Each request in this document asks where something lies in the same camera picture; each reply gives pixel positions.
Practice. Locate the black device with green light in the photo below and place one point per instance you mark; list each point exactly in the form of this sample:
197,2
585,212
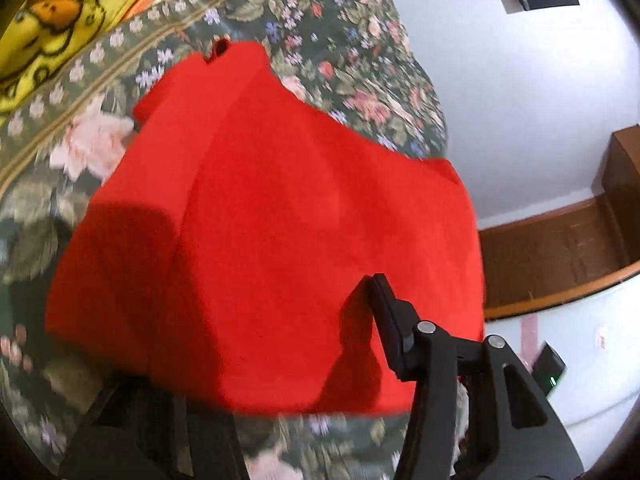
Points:
548,370

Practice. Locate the red garment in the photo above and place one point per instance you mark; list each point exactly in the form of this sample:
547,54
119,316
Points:
275,210

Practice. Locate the yellow printed blanket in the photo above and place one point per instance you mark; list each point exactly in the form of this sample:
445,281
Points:
60,25

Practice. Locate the wooden nightstand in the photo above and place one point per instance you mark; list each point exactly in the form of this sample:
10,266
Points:
622,165

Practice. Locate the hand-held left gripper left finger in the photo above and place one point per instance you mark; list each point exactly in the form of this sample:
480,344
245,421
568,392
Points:
150,435

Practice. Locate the floral bedspread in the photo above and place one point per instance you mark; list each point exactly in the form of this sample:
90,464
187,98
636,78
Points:
340,50

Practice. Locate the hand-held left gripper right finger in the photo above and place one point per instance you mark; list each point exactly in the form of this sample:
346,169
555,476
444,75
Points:
392,330

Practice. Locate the brown wooden panel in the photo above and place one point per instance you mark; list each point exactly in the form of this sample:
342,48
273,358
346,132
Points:
550,255

